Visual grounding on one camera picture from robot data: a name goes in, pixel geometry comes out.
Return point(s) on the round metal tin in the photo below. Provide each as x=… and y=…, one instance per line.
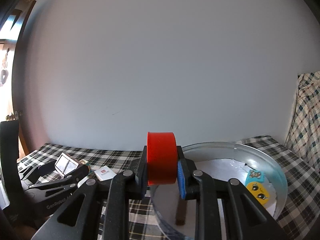
x=224, y=208

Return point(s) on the red cylinder block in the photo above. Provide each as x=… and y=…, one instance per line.
x=161, y=158

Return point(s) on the white red small box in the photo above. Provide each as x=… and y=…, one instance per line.
x=104, y=173

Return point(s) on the black white plaid tablecloth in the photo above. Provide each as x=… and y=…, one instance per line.
x=299, y=218

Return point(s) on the teal animal toy brick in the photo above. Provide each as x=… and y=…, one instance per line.
x=255, y=176

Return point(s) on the yellow face toy brick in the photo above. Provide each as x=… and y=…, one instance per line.
x=259, y=192

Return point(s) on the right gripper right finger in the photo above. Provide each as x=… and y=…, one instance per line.
x=187, y=184

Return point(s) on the white picture card block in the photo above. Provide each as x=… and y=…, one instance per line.
x=65, y=164

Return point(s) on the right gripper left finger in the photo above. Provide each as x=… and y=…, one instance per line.
x=141, y=175

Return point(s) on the plaid cloth covered furniture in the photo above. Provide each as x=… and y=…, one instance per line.
x=303, y=135

